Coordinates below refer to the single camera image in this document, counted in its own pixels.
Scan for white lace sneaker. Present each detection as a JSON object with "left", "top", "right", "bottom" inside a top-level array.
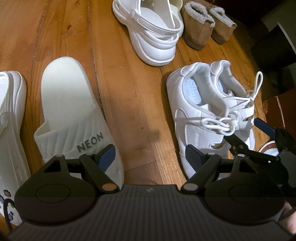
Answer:
[
  {"left": 209, "top": 60, "right": 263, "bottom": 150},
  {"left": 166, "top": 62, "right": 238, "bottom": 178}
]

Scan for white clog with charms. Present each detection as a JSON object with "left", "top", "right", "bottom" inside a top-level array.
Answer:
[{"left": 112, "top": 0, "right": 181, "bottom": 66}]

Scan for tan fleece boot right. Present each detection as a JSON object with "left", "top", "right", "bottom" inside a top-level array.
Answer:
[{"left": 207, "top": 6, "right": 237, "bottom": 45}]

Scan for tan fleece boot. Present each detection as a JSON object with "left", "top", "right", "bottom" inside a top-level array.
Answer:
[
  {"left": 207, "top": 6, "right": 237, "bottom": 45},
  {"left": 181, "top": 1, "right": 215, "bottom": 50}
]

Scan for tan fleece boot left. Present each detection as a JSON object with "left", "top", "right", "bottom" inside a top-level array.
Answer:
[{"left": 181, "top": 1, "right": 215, "bottom": 50}]

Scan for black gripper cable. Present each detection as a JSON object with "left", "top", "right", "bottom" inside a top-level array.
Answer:
[{"left": 3, "top": 198, "right": 17, "bottom": 232}]

